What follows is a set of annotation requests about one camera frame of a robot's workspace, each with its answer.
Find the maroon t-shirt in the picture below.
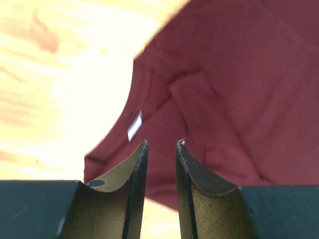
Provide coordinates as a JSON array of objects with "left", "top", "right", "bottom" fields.
[{"left": 84, "top": 0, "right": 319, "bottom": 209}]

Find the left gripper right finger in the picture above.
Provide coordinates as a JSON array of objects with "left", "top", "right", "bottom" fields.
[{"left": 175, "top": 140, "right": 256, "bottom": 239}]

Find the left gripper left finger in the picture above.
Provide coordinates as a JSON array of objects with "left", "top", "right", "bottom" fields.
[{"left": 58, "top": 140, "right": 149, "bottom": 239}]

